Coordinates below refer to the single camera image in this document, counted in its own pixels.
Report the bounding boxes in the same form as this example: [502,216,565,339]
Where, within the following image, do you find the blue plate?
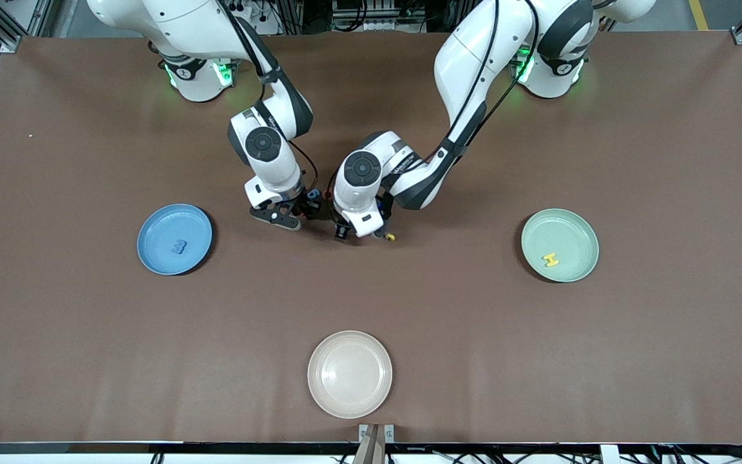
[137,204,213,276]

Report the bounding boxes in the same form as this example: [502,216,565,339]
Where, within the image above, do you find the beige plate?
[307,331,393,419]

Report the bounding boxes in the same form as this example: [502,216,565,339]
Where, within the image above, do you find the grey equipment rack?
[331,0,426,34]

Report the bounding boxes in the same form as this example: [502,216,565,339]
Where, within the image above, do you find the pale green plate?
[520,208,600,283]

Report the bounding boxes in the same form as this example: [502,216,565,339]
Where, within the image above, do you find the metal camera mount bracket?
[353,423,395,464]

